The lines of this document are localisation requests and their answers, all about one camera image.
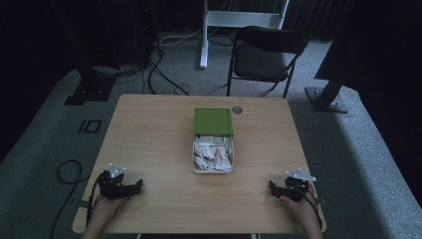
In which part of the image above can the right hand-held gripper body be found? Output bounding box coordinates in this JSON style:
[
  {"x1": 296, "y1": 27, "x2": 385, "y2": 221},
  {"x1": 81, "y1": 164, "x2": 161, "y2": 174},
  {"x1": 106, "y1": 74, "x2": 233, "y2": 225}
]
[{"x1": 282, "y1": 167, "x2": 317, "y2": 203}]

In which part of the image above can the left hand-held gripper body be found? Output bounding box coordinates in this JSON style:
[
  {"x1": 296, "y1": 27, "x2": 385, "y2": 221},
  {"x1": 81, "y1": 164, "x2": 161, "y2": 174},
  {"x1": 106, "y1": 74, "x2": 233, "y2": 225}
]
[{"x1": 97, "y1": 162, "x2": 131, "y2": 201}]

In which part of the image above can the white rectangular box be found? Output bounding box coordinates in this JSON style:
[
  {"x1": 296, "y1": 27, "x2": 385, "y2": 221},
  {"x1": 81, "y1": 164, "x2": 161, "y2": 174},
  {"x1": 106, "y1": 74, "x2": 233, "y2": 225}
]
[{"x1": 191, "y1": 132, "x2": 235, "y2": 175}]

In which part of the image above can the green sliding box lid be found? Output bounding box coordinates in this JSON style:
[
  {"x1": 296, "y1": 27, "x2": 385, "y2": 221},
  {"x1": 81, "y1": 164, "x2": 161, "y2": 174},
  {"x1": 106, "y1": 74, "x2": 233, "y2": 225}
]
[{"x1": 192, "y1": 107, "x2": 235, "y2": 136}]

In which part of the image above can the person's left hand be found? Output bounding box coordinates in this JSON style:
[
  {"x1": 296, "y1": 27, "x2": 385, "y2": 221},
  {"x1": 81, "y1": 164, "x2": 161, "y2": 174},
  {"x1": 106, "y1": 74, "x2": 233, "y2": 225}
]
[{"x1": 87, "y1": 196, "x2": 129, "y2": 235}]

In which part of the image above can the person's right hand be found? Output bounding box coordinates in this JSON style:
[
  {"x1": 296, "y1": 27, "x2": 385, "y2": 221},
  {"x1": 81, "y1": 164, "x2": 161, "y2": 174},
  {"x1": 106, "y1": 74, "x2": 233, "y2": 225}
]
[{"x1": 279, "y1": 182, "x2": 323, "y2": 235}]

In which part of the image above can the pile of white paper scraps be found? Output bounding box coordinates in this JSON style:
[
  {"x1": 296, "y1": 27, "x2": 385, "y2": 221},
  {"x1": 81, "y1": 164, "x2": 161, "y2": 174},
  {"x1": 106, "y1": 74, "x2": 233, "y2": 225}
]
[{"x1": 194, "y1": 134, "x2": 233, "y2": 173}]

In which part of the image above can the black metal stand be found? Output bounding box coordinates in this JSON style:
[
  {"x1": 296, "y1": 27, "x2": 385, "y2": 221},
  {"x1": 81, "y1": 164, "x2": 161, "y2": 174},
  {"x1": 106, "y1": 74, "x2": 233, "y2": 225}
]
[
  {"x1": 304, "y1": 0, "x2": 376, "y2": 115},
  {"x1": 49, "y1": 0, "x2": 117, "y2": 107}
]

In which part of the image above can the black folding chair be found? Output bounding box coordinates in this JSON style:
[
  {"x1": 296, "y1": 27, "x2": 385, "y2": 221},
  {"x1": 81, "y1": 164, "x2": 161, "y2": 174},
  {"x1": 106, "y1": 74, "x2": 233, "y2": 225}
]
[{"x1": 226, "y1": 25, "x2": 310, "y2": 100}]

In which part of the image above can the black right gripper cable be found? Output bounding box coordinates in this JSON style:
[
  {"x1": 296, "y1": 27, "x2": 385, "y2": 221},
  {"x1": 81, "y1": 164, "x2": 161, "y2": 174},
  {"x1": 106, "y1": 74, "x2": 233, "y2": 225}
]
[{"x1": 298, "y1": 188, "x2": 324, "y2": 231}]

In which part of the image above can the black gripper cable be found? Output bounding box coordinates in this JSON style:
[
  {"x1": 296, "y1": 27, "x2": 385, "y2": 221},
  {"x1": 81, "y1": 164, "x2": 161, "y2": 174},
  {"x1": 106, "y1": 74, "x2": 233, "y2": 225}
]
[
  {"x1": 85, "y1": 174, "x2": 107, "y2": 230},
  {"x1": 298, "y1": 188, "x2": 324, "y2": 231}
]

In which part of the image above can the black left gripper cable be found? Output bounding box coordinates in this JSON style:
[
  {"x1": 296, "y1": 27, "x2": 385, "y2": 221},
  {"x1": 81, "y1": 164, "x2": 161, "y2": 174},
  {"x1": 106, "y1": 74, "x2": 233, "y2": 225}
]
[{"x1": 85, "y1": 174, "x2": 107, "y2": 230}]

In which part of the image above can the black floor cable loop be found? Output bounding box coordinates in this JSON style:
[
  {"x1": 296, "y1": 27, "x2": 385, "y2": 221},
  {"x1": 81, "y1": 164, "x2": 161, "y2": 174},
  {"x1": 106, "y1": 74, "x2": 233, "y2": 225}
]
[{"x1": 49, "y1": 159, "x2": 92, "y2": 239}]

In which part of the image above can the bundle of black floor cables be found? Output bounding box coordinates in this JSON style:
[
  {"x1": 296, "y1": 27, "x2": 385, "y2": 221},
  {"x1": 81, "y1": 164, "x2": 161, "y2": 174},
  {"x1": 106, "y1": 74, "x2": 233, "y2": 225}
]
[{"x1": 96, "y1": 0, "x2": 192, "y2": 98}]

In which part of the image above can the white floor cable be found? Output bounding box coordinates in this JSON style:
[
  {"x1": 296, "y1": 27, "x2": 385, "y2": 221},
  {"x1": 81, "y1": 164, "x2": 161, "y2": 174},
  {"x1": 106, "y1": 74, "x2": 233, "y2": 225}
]
[{"x1": 158, "y1": 26, "x2": 233, "y2": 48}]

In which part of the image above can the white metal desk frame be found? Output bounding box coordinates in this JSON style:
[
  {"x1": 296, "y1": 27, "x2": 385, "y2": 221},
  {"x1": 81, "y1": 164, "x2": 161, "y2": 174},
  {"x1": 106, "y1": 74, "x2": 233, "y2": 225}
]
[{"x1": 199, "y1": 0, "x2": 291, "y2": 70}]

